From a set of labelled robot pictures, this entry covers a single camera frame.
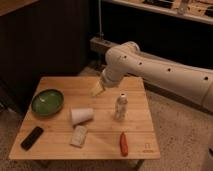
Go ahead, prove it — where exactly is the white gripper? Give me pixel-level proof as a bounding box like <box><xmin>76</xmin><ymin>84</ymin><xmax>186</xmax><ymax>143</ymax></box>
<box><xmin>91</xmin><ymin>68</ymin><xmax>123</xmax><ymax>97</ymax></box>

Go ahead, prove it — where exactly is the white paper cup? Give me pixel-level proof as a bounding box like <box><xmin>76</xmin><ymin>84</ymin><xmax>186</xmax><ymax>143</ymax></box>
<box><xmin>71</xmin><ymin>108</ymin><xmax>94</xmax><ymax>125</ymax></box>

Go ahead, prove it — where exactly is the wooden folding table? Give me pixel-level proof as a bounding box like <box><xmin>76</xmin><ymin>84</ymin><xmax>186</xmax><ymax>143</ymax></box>
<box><xmin>9</xmin><ymin>77</ymin><xmax>160</xmax><ymax>160</ymax></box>

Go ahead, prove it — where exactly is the green ceramic bowl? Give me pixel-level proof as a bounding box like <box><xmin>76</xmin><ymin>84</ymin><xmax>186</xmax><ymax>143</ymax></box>
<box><xmin>31</xmin><ymin>89</ymin><xmax>64</xmax><ymax>117</ymax></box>

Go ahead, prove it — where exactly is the metal vertical pole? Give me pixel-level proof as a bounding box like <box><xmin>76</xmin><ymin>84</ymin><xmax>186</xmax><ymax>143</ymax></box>
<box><xmin>98</xmin><ymin>0</ymin><xmax>104</xmax><ymax>40</ymax></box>

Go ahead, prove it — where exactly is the orange carrot toy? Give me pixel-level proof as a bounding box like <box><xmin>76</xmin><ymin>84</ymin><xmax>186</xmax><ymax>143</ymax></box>
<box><xmin>120</xmin><ymin>132</ymin><xmax>128</xmax><ymax>157</ymax></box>

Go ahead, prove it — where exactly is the black remote control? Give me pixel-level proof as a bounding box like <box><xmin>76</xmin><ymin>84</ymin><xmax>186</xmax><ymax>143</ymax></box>
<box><xmin>21</xmin><ymin>127</ymin><xmax>44</xmax><ymax>150</ymax></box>

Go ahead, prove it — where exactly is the background wooden shelf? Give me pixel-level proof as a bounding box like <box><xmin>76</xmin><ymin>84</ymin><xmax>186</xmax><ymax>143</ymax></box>
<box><xmin>104</xmin><ymin>0</ymin><xmax>213</xmax><ymax>25</ymax></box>

